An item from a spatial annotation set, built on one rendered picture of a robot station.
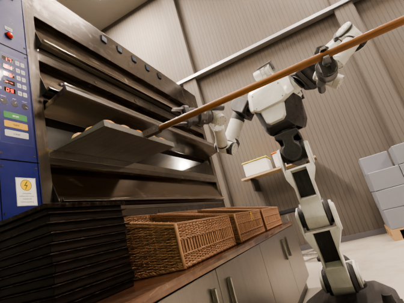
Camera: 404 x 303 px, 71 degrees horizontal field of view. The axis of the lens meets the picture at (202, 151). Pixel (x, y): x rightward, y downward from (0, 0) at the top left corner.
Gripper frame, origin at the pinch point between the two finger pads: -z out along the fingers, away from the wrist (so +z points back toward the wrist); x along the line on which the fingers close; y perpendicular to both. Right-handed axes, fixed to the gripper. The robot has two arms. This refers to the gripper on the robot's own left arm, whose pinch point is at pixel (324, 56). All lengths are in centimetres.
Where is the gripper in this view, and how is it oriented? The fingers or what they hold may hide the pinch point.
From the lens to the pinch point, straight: 124.7
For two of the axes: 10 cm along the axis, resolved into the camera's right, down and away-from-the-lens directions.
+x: 2.5, 9.3, -2.6
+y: -8.6, 3.4, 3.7
